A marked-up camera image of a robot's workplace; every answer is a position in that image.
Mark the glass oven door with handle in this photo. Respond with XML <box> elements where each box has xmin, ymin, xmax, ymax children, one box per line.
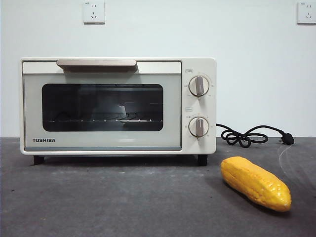
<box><xmin>22</xmin><ymin>59</ymin><xmax>183</xmax><ymax>151</ymax></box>

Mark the yellow toy corn cob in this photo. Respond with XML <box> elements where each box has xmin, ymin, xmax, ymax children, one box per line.
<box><xmin>220</xmin><ymin>156</ymin><xmax>292</xmax><ymax>212</ymax></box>

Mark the cream oven knob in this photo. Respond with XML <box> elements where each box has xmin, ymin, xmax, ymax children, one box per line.
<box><xmin>188</xmin><ymin>117</ymin><xmax>209</xmax><ymax>138</ymax></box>
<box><xmin>188</xmin><ymin>76</ymin><xmax>209</xmax><ymax>97</ymax></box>

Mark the cream Toshiba toaster oven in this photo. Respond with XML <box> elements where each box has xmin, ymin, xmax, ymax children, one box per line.
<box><xmin>19</xmin><ymin>56</ymin><xmax>217</xmax><ymax>166</ymax></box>

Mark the metal wire oven rack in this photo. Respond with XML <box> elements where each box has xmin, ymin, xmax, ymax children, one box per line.
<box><xmin>48</xmin><ymin>111</ymin><xmax>163</xmax><ymax>124</ymax></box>

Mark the black power cable with plug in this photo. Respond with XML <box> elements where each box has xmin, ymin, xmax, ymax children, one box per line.
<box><xmin>216</xmin><ymin>122</ymin><xmax>296</xmax><ymax>149</ymax></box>

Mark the white wall socket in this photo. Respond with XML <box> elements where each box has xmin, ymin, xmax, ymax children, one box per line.
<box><xmin>83</xmin><ymin>0</ymin><xmax>106</xmax><ymax>25</ymax></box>
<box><xmin>297</xmin><ymin>1</ymin><xmax>316</xmax><ymax>25</ymax></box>

